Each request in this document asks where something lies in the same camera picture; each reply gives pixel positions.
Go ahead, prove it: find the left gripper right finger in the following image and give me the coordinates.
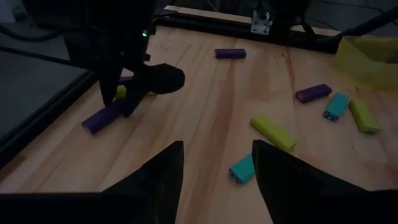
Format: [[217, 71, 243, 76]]
[[251, 139, 371, 224]]

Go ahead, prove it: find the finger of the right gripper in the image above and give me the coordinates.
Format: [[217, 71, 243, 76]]
[[98, 67, 123, 107], [123, 74, 149, 118]]

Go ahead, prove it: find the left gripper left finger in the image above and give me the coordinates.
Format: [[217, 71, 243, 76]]
[[101, 140, 185, 224]]

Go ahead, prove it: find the green foam block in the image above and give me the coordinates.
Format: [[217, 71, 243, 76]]
[[250, 114, 298, 152], [115, 84, 158, 100], [348, 98, 381, 135]]

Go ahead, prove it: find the purple foam block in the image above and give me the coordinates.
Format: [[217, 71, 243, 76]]
[[294, 83, 333, 104], [81, 98, 125, 135], [214, 48, 247, 60]]

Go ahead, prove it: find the teal foam block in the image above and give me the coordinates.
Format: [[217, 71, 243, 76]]
[[228, 153, 256, 184], [322, 92, 350, 122]]

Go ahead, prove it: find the yellow plastic bin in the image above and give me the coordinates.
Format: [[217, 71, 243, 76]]
[[334, 34, 398, 91]]

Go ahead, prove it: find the black aluminium table frame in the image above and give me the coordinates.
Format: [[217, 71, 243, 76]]
[[0, 4, 398, 170]]

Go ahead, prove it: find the silver mounting bracket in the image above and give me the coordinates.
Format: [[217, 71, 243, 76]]
[[250, 10, 273, 36]]

